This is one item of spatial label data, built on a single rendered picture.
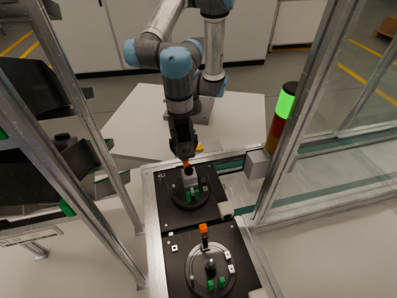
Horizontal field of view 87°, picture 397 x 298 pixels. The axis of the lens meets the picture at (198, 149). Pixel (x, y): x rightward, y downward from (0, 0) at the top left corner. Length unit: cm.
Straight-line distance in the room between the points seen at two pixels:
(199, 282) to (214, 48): 86
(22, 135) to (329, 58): 39
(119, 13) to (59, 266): 316
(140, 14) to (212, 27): 260
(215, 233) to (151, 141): 62
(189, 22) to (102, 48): 134
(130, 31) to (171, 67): 309
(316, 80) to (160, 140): 87
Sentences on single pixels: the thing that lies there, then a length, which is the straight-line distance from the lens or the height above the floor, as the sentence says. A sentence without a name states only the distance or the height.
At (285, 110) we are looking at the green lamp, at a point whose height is 138.
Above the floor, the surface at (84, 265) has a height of 86.
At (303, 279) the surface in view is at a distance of 83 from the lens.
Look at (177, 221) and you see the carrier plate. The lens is 71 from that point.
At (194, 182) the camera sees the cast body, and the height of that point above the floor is 106.
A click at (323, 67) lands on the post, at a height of 147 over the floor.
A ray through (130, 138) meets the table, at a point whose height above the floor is 86.
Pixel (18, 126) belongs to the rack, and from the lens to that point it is 26.
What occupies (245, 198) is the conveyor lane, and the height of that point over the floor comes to 92.
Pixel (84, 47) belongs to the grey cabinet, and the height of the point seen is 49.
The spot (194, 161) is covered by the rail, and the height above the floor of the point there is 96.
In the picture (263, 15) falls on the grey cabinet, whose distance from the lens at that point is 384.
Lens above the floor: 161
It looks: 45 degrees down
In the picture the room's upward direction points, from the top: 1 degrees counter-clockwise
